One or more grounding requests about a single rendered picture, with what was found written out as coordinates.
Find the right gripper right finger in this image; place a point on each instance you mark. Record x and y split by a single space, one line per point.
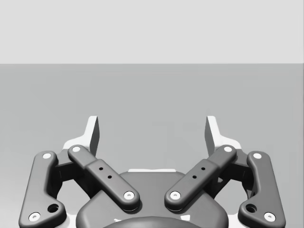
202 171

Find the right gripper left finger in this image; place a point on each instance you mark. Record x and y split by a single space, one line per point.
102 171

